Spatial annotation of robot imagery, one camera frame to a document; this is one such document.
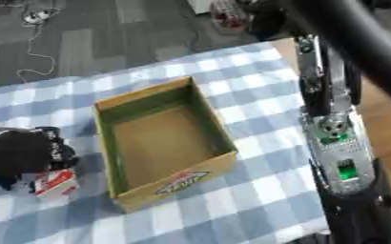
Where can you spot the thick black bar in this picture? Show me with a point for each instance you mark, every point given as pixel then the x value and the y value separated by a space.
pixel 366 41

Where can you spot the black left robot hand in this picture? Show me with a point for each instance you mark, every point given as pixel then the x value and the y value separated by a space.
pixel 21 152

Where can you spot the silver and black right robot arm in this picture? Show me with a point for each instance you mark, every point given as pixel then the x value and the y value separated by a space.
pixel 343 165

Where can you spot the white power strip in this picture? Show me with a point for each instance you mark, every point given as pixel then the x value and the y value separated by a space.
pixel 36 16

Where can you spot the black bag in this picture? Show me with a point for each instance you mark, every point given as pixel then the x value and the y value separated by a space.
pixel 268 19

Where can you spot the red and white bag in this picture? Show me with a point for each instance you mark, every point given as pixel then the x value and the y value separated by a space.
pixel 229 14

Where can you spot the red and white small box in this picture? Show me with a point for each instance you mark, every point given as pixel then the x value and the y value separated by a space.
pixel 57 186

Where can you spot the white board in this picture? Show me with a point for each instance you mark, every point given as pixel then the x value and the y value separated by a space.
pixel 200 5

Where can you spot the tan cardboard box green inside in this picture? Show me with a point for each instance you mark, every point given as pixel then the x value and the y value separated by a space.
pixel 160 143

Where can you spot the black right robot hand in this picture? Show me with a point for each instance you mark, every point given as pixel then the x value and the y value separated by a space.
pixel 324 85

